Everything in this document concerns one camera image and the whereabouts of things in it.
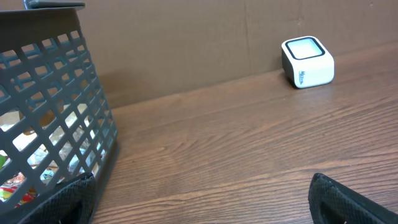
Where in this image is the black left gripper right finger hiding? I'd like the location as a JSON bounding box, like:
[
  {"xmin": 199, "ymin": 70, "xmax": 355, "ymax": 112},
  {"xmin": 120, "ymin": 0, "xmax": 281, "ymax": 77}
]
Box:
[{"xmin": 308, "ymin": 173, "xmax": 397, "ymax": 224}]

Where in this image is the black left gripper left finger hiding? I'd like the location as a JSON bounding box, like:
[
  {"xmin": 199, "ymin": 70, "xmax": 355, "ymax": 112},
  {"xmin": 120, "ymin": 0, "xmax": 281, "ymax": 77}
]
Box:
[{"xmin": 16, "ymin": 172, "xmax": 96, "ymax": 224}]

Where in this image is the white barcode scanner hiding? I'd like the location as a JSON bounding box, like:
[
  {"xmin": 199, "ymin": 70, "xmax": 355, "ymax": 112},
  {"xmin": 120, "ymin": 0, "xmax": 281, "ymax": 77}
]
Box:
[{"xmin": 281, "ymin": 35, "xmax": 335, "ymax": 89}]

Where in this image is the dark grey plastic basket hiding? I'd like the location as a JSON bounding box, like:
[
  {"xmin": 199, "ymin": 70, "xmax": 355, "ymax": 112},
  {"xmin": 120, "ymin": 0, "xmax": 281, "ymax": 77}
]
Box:
[{"xmin": 1, "ymin": 1, "xmax": 119, "ymax": 223}]

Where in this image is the green yellow candy bag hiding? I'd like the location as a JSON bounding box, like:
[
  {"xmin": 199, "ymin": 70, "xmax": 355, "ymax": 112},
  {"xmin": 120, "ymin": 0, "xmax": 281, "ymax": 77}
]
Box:
[{"xmin": 0, "ymin": 172, "xmax": 37, "ymax": 207}]

